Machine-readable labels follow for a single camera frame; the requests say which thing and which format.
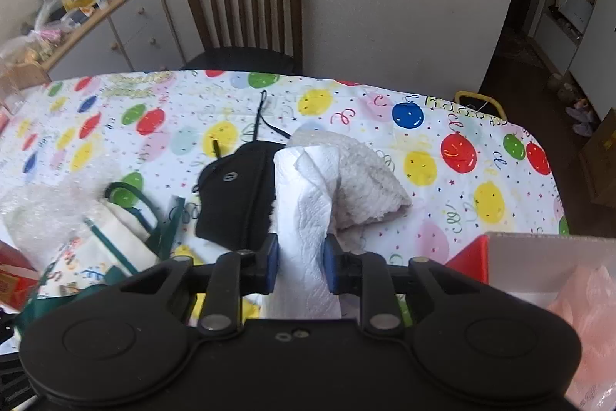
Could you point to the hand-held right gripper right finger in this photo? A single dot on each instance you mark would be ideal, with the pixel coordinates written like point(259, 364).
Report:
point(330, 264)

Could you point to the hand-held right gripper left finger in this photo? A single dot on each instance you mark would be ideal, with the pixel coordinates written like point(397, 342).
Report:
point(271, 264)

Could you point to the white paper towel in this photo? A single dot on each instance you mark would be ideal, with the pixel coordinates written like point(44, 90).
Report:
point(301, 223)

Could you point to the red shoe box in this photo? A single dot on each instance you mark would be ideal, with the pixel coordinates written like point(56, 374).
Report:
point(519, 266)

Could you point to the pink plastic bag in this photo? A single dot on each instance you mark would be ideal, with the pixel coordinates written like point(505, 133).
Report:
point(592, 310)

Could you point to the black face mask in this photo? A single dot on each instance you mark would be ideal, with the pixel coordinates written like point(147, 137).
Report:
point(231, 194)

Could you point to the white textured cloth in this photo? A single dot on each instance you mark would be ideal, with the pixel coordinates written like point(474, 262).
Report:
point(365, 184)

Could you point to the red orange cardboard packet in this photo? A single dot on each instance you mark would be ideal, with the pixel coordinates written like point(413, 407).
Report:
point(14, 276)

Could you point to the white green canvas tote bag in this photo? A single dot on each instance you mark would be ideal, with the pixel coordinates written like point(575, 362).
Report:
point(120, 228)

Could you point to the balloon print tablecloth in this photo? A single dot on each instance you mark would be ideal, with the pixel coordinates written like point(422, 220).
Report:
point(337, 103)

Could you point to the clear bubble wrap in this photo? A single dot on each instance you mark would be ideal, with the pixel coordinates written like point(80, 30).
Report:
point(43, 209)

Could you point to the wooden white side cabinet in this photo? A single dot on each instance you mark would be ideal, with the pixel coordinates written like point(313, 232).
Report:
point(139, 30)

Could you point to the purple slipper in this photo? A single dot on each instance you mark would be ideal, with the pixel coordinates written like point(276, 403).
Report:
point(577, 108)
point(584, 128)

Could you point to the brown cardboard box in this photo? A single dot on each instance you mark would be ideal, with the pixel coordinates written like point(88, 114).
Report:
point(601, 160)

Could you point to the clear plastic bag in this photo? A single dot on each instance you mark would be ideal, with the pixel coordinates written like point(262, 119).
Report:
point(24, 50)

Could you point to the white shopping bag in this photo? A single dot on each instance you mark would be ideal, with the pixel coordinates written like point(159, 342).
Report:
point(572, 6)

